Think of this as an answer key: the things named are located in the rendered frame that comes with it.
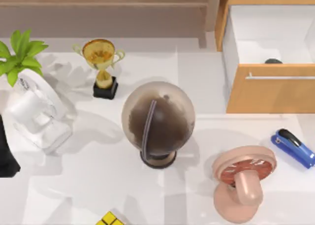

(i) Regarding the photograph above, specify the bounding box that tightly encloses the brown globe on stand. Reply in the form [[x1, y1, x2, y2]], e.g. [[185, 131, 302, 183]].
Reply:
[[121, 81, 196, 168]]

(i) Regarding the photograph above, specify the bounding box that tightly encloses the gold trophy black base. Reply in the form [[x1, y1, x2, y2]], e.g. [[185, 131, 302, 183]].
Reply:
[[72, 38, 126, 100]]

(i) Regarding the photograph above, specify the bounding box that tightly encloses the pink desk fan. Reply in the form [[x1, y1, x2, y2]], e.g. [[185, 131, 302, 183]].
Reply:
[[212, 146, 278, 224]]

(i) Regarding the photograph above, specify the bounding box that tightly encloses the wooden shelf unit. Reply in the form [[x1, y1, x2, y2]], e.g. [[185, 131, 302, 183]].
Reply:
[[0, 0, 217, 38]]

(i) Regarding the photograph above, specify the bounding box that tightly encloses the wooden drawer cabinet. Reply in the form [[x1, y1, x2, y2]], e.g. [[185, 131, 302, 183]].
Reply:
[[214, 0, 315, 63]]

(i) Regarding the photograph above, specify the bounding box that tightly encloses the pale wooden drawer front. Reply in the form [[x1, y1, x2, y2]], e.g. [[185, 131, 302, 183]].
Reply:
[[225, 64, 315, 114]]

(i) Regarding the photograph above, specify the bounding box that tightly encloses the clear water filter jug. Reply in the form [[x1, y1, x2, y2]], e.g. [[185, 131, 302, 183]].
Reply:
[[3, 69, 74, 155]]

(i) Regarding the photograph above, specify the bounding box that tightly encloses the yellow puzzle cube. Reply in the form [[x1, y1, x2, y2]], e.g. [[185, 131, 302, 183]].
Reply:
[[95, 211, 126, 225]]

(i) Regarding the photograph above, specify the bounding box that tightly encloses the blue and black stapler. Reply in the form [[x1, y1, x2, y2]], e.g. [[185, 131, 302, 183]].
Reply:
[[271, 128, 315, 169]]

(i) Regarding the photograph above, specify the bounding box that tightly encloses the green potted plant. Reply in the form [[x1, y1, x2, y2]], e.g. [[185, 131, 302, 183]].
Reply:
[[0, 29, 49, 88]]

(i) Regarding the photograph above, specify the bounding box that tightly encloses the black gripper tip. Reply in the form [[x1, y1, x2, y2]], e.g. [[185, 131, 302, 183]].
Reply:
[[0, 114, 21, 178]]

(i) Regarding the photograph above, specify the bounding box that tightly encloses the long metal drawer handle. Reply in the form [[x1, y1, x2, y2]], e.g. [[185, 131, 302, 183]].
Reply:
[[245, 72, 315, 80]]

